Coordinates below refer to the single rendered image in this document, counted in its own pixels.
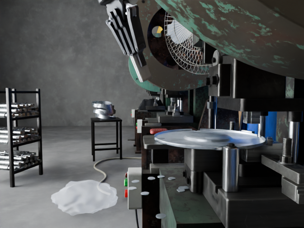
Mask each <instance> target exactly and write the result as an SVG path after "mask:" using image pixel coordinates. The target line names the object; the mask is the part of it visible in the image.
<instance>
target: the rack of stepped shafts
mask: <svg viewBox="0 0 304 228"><path fill-rule="evenodd" d="M0 93H6V103H0V118H7V127H4V128H0V144H8V148H9V150H8V151H4V152H0V170H7V171H9V178H10V187H15V182H14V175H15V174H17V173H19V172H22V171H24V170H27V169H30V168H32V167H35V166H38V165H39V175H43V152H42V125H41V98H40V89H36V91H16V89H12V91H11V88H6V91H0ZM11 93H12V96H13V102H11ZM16 93H36V98H37V107H36V108H32V107H34V106H35V104H28V103H17V95H16ZM35 111H37V112H35ZM20 116H21V117H20ZM24 116H25V117H24ZM12 117H13V118H12ZM32 118H37V125H38V132H34V131H36V128H29V127H18V120H22V119H32ZM12 121H14V126H13V127H12ZM35 142H38V156H36V153H35V152H29V151H19V146H22V145H26V144H30V143H35ZM13 148H14V149H15V150H13ZM22 167H23V168H22Z"/></svg>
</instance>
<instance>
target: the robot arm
mask: <svg viewBox="0 0 304 228"><path fill-rule="evenodd" d="M98 3H99V4H100V5H105V6H106V9H107V13H108V15H109V20H106V24H107V25H108V27H109V28H110V29H111V31H112V33H113V35H114V37H115V38H116V40H117V42H118V44H119V46H120V48H121V50H122V51H123V53H124V55H128V56H129V57H130V58H131V60H132V63H133V66H134V68H135V71H136V73H137V76H138V78H139V80H140V82H145V81H146V80H148V79H150V78H152V76H151V73H150V71H149V68H148V66H147V63H146V60H145V58H144V55H143V50H144V49H145V48H146V43H145V39H144V35H143V30H142V26H141V22H140V18H139V7H138V5H131V4H130V2H129V0H98Z"/></svg>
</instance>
